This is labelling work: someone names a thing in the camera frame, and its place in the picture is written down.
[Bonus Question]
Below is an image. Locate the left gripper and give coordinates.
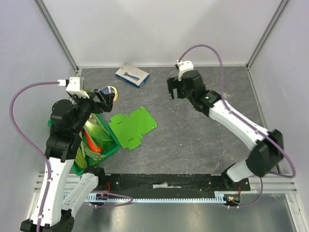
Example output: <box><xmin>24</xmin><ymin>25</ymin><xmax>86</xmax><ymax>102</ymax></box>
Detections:
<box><xmin>70</xmin><ymin>88</ymin><xmax>114</xmax><ymax>133</ymax></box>

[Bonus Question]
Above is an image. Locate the green paper box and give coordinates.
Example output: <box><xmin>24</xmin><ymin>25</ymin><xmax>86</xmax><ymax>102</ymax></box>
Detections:
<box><xmin>108</xmin><ymin>106</ymin><xmax>157</xmax><ymax>150</ymax></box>

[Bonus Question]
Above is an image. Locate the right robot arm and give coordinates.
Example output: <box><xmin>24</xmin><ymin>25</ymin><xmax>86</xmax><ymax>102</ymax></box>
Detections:
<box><xmin>167</xmin><ymin>70</ymin><xmax>283</xmax><ymax>190</ymax></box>

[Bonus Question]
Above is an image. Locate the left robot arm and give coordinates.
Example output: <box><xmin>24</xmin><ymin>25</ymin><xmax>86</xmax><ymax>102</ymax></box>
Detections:
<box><xmin>20</xmin><ymin>91</ymin><xmax>115</xmax><ymax>232</ymax></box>

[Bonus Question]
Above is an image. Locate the white razor box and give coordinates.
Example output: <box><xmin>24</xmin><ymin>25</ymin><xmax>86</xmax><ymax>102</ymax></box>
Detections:
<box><xmin>115</xmin><ymin>63</ymin><xmax>150</xmax><ymax>88</ymax></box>

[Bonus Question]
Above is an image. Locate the masking tape roll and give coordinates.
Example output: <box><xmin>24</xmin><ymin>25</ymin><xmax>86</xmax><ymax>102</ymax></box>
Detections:
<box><xmin>100</xmin><ymin>86</ymin><xmax>118</xmax><ymax>101</ymax></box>

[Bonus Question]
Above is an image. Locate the toy bok choy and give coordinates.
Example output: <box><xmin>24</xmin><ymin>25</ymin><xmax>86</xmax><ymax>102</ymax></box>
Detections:
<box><xmin>84</xmin><ymin>114</ymin><xmax>113</xmax><ymax>142</ymax></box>

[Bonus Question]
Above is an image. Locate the orange toy carrot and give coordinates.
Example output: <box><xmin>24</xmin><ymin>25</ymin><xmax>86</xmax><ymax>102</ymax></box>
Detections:
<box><xmin>82</xmin><ymin>130</ymin><xmax>103</xmax><ymax>153</ymax></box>

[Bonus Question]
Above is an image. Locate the toy green leaf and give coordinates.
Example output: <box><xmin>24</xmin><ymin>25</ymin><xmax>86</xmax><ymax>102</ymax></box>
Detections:
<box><xmin>75</xmin><ymin>142</ymin><xmax>87</xmax><ymax>169</ymax></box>

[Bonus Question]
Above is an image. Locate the green plastic basket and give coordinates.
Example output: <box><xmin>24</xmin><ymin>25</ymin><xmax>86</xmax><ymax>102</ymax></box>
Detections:
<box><xmin>45</xmin><ymin>113</ymin><xmax>120</xmax><ymax>175</ymax></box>

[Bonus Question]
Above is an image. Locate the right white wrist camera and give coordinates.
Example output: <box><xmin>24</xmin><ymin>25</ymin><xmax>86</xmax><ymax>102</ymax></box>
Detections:
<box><xmin>176</xmin><ymin>60</ymin><xmax>194</xmax><ymax>81</ymax></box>

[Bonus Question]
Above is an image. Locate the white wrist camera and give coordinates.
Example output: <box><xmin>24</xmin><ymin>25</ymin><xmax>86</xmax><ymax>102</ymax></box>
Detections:
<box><xmin>176</xmin><ymin>60</ymin><xmax>194</xmax><ymax>81</ymax></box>
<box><xmin>58</xmin><ymin>77</ymin><xmax>89</xmax><ymax>99</ymax></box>

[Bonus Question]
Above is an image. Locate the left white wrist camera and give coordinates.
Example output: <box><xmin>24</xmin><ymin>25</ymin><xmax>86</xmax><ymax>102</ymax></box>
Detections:
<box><xmin>58</xmin><ymin>77</ymin><xmax>89</xmax><ymax>99</ymax></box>

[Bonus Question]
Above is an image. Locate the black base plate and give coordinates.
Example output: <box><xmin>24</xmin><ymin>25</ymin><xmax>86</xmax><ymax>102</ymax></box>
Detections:
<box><xmin>98</xmin><ymin>174</ymin><xmax>251</xmax><ymax>192</ymax></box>

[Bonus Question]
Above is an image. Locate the slotted cable duct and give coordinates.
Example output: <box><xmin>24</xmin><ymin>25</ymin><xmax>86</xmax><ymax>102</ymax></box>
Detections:
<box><xmin>84</xmin><ymin>193</ymin><xmax>236</xmax><ymax>203</ymax></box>

